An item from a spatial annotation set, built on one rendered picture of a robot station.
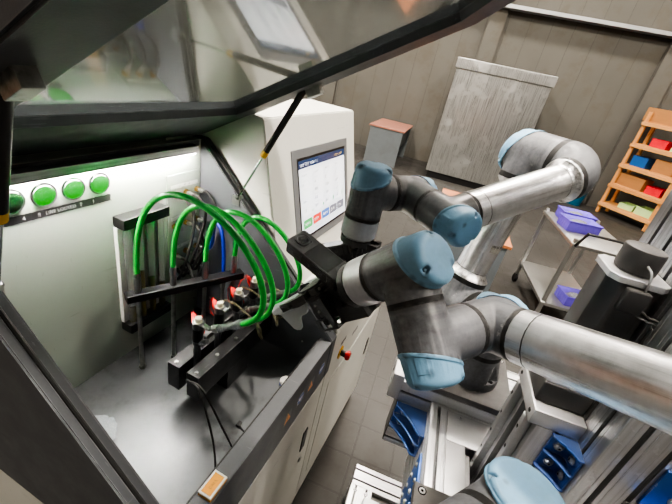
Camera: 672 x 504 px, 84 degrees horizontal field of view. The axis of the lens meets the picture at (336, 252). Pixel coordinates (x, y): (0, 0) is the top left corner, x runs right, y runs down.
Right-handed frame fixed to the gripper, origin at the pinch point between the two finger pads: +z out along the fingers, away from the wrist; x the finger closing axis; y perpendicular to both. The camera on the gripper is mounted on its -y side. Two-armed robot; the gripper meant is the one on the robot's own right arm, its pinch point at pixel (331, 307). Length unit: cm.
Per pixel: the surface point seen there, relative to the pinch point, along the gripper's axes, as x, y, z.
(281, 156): 31, -36, -22
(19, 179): -31, -54, -21
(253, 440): -21.6, -4.1, 26.6
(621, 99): 871, 212, -88
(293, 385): -2.9, -4.4, 26.6
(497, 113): 703, 7, -21
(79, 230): -20, -57, -6
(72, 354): -26, -57, 27
